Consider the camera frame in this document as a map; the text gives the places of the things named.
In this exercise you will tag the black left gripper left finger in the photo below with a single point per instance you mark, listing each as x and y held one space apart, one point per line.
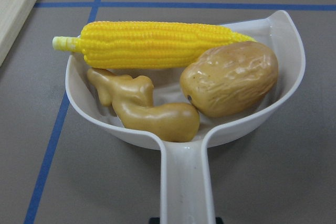
154 220

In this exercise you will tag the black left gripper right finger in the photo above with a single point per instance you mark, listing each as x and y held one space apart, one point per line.
219 220

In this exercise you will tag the beige plastic dustpan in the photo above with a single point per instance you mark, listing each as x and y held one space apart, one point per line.
186 193

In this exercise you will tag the tan toy ginger root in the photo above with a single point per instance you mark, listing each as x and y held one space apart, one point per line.
132 100

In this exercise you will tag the brown toy potato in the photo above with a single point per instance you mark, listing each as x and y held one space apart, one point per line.
229 79

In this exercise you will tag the yellow toy corn cob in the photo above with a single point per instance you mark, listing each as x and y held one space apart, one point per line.
146 45

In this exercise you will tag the bamboo cutting board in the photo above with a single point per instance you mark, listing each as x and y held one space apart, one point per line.
13 15

